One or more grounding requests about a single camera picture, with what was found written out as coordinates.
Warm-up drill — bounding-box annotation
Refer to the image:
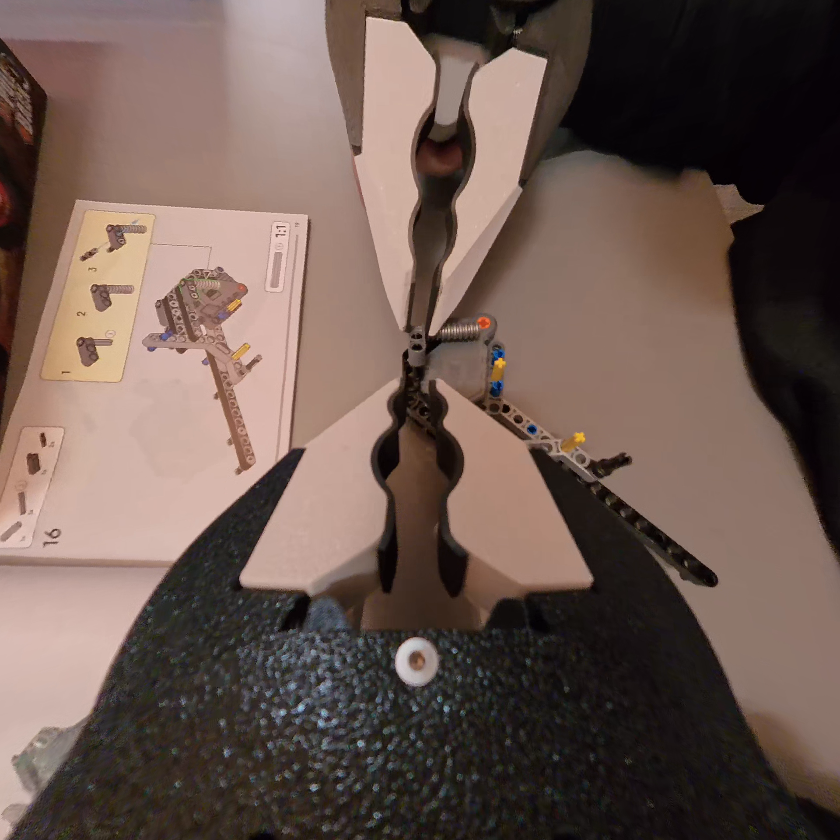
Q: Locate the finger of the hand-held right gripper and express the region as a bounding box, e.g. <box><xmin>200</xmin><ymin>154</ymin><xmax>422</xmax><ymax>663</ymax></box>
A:
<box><xmin>357</xmin><ymin>16</ymin><xmax>438</xmax><ymax>330</ymax></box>
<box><xmin>425</xmin><ymin>49</ymin><xmax>550</xmax><ymax>337</ymax></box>

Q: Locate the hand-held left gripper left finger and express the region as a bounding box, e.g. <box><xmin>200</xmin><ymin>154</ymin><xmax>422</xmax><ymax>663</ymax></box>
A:
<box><xmin>239</xmin><ymin>377</ymin><xmax>403</xmax><ymax>624</ymax></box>

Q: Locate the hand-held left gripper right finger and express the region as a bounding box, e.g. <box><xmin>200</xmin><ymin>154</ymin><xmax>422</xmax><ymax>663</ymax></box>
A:
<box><xmin>430</xmin><ymin>377</ymin><xmax>595</xmax><ymax>624</ymax></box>

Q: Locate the grey toy brick model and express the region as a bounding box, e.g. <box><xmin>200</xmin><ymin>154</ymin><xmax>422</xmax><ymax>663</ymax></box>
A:
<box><xmin>400</xmin><ymin>314</ymin><xmax>719</xmax><ymax>588</ymax></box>

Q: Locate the toy brick instruction booklet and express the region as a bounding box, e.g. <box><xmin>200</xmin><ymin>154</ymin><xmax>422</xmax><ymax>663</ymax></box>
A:
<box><xmin>0</xmin><ymin>199</ymin><xmax>311</xmax><ymax>567</ymax></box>

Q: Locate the person's black clothing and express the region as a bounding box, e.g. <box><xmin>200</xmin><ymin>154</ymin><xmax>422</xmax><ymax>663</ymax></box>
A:
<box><xmin>561</xmin><ymin>0</ymin><xmax>840</xmax><ymax>565</ymax></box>

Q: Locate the clear plastic bag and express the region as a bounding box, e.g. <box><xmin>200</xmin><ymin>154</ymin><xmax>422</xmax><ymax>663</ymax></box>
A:
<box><xmin>10</xmin><ymin>714</ymin><xmax>89</xmax><ymax>811</ymax></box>

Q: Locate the dark toy brick box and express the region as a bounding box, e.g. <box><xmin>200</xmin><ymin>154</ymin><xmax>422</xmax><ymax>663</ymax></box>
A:
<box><xmin>0</xmin><ymin>38</ymin><xmax>48</xmax><ymax>421</ymax></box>

